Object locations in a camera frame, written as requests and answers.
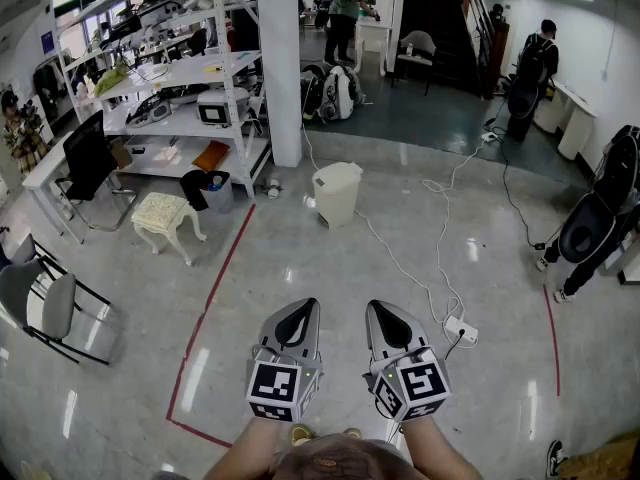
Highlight white rounded equipment case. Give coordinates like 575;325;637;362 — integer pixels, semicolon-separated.
196;87;251;128

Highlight grey chair black frame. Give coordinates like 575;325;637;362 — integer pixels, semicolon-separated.
0;232;114;368

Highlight black plug cable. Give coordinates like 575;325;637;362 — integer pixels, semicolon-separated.
443;334;466;362

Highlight brown cardboard box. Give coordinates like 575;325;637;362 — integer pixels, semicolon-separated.
108;136;134;170

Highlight beige chair black legs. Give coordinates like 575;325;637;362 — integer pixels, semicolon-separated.
391;30;438;97

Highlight yellow-green bag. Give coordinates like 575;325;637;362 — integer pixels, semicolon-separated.
93;65;131;97

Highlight person's left forearm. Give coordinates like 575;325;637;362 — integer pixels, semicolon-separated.
202;415;289;480

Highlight grey waste bin black bag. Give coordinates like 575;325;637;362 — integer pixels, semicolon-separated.
179;169;235;215

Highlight white ornate stool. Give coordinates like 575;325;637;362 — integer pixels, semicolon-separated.
131;191;208;268

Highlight orange pad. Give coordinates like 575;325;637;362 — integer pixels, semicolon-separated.
192;140;231;173

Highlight white metal shelving rack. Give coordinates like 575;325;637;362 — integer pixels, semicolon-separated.
52;0;274;200

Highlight white side table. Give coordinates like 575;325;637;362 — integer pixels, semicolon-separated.
532;80;599;162

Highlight black power cable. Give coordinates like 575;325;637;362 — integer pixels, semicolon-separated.
482;97;549;252

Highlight white square pillar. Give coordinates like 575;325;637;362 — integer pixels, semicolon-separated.
255;0;304;168

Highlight person's right forearm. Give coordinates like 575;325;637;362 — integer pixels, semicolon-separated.
399;415;486;480

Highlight dark wooden staircase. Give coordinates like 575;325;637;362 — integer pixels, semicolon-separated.
399;0;511;100

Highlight white ornate table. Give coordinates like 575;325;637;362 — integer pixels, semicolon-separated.
354;15;394;77

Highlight white round-faced device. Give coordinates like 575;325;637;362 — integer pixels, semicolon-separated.
124;95;174;128

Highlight black backpack shell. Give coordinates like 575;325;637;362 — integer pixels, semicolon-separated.
301;62;326;119

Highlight white roll with dark straps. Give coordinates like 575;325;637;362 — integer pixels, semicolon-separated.
253;177;285;201

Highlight black dining chair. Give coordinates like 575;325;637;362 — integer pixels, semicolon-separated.
187;27;209;59

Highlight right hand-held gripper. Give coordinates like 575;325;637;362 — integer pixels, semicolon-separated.
362;300;453;423

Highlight person's left yellow shoe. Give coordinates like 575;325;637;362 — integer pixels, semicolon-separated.
291;423;317;447

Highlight white power cable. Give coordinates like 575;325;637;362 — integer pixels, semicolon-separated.
299;121;449;324
422;137;494;327

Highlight cream lidded trash bin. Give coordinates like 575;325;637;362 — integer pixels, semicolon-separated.
312;161;364;230

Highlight dark clothes rack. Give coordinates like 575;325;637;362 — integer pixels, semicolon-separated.
32;55;69;124

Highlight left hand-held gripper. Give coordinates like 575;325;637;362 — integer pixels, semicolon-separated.
244;298;324;423

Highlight white backpack shell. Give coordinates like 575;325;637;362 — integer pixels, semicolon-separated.
319;65;365;122

